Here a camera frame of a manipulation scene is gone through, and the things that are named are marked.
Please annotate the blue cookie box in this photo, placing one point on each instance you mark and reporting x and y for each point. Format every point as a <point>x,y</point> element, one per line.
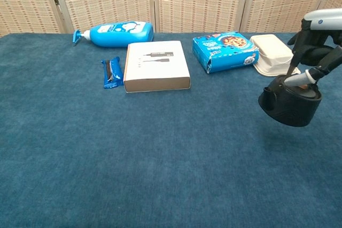
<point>221,54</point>

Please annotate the white plastic food container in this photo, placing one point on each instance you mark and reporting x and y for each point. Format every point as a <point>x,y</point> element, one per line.
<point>272,54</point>

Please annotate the flat white cardboard box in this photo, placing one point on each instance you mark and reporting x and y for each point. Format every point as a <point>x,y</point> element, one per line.
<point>155,65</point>

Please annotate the black kettle with orange knob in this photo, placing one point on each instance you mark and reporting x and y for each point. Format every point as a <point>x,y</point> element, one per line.
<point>291,108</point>

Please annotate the blue pump lotion bottle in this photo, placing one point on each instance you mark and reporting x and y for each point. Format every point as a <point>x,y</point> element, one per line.
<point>120,35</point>

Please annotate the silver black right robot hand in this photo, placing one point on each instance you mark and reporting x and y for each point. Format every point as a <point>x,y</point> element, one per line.
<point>326,41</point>

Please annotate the blue cookie snack packet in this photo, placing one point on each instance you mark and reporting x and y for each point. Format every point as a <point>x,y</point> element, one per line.
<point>113,74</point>

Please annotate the blue felt table cover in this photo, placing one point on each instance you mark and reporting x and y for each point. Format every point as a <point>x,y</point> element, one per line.
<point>133,145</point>

